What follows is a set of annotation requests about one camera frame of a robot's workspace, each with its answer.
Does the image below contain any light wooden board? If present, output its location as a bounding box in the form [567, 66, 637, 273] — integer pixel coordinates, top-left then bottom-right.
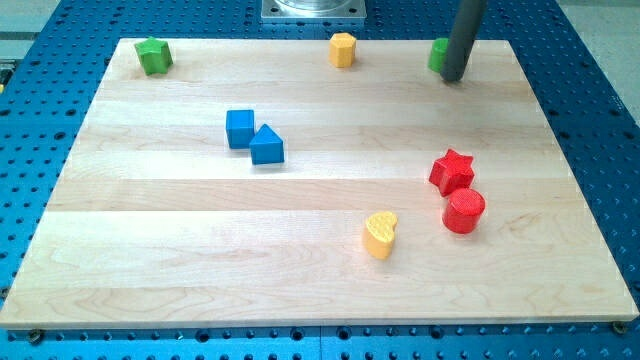
[1, 38, 638, 330]

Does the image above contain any blue triangle block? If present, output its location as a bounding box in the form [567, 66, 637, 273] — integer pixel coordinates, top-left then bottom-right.
[249, 124, 284, 165]

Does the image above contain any yellow heart block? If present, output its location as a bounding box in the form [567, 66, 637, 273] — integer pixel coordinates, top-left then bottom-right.
[363, 211, 398, 260]

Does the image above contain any blue cube block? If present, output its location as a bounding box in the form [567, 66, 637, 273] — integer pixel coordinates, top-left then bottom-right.
[225, 109, 255, 149]

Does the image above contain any red star block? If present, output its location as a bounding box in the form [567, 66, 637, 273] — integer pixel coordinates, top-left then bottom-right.
[428, 149, 475, 197]

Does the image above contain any yellow hexagon block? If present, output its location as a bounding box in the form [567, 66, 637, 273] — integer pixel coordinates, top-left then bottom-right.
[328, 33, 357, 68]

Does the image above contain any red cylinder block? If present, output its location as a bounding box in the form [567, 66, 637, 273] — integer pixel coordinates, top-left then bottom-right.
[442, 188, 486, 234]

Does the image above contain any green cylinder block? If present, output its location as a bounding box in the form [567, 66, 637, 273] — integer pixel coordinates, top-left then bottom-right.
[427, 37, 449, 73]

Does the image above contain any green star block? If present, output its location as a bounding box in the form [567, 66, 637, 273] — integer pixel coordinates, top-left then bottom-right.
[134, 37, 173, 75]

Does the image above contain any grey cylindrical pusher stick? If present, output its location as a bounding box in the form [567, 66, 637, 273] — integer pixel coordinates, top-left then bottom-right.
[440, 0, 488, 82]

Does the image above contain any blue perforated table plate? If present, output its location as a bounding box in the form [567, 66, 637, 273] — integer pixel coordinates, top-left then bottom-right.
[1, 1, 639, 359]

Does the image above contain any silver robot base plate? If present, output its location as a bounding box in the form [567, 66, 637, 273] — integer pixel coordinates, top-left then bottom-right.
[261, 0, 367, 21]

